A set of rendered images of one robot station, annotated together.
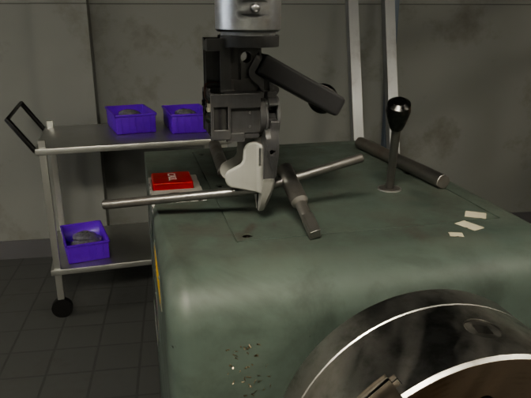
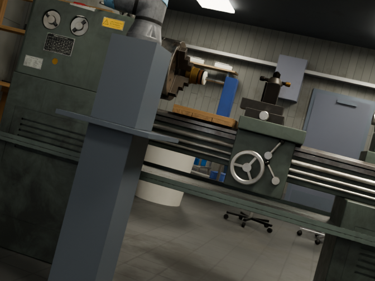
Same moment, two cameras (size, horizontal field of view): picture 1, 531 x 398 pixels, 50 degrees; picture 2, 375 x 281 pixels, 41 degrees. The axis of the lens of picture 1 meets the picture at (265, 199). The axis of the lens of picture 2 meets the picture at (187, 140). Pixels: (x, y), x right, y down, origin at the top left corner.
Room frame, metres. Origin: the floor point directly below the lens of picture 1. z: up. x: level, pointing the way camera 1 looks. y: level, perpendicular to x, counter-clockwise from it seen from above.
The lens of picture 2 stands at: (-0.81, 2.15, 0.80)
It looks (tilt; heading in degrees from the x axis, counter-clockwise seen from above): 1 degrees down; 294
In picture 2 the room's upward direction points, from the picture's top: 15 degrees clockwise
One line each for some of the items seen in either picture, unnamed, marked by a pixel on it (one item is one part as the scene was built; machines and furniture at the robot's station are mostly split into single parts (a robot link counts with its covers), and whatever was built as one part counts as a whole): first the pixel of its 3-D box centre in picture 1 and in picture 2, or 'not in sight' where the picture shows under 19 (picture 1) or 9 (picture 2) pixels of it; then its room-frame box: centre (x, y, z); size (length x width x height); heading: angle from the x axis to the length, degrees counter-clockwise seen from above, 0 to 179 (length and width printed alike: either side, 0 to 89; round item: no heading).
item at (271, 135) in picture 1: (266, 141); not in sight; (0.66, 0.00, 1.36); 0.05 x 0.02 x 0.09; 13
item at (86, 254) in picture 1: (129, 198); not in sight; (2.97, 0.75, 0.52); 1.11 x 0.66 x 1.05; 101
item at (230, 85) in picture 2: not in sight; (226, 100); (0.12, -0.26, 1.00); 0.08 x 0.06 x 0.23; 103
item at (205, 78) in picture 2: not in sight; (215, 80); (0.20, -0.24, 1.08); 0.13 x 0.07 x 0.07; 13
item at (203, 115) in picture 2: not in sight; (207, 117); (0.19, -0.24, 0.89); 0.36 x 0.30 x 0.04; 103
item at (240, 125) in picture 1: (242, 88); not in sight; (0.67, 0.03, 1.42); 0.09 x 0.08 x 0.12; 103
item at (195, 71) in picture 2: not in sight; (195, 75); (0.30, -0.21, 1.08); 0.09 x 0.09 x 0.09; 13
